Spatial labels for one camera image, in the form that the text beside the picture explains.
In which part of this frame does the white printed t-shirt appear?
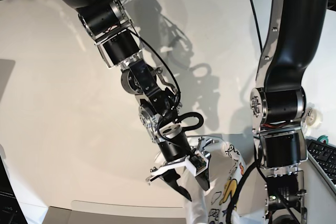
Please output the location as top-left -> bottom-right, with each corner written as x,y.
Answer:
182,135 -> 247,223

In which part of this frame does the grey cardboard box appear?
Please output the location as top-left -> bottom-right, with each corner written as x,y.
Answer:
43,200 -> 186,223

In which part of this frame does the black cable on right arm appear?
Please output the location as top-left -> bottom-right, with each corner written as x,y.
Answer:
131,28 -> 205,137

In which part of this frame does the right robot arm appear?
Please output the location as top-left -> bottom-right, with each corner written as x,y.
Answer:
62,0 -> 211,200

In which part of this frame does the green tape roll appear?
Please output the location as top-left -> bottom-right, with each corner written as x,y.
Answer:
317,135 -> 329,144

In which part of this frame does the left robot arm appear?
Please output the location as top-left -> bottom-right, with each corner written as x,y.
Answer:
250,0 -> 328,223

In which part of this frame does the black computer keyboard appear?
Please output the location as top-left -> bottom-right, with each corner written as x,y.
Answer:
306,139 -> 335,185

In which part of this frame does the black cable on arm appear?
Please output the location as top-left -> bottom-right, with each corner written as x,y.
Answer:
223,162 -> 259,224
131,28 -> 205,137

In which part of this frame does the clear tape roll dispenser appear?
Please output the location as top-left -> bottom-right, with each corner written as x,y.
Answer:
301,103 -> 323,136

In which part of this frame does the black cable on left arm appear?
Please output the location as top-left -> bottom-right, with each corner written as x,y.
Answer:
223,162 -> 259,224

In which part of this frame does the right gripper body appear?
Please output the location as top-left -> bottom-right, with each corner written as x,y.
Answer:
146,126 -> 211,183

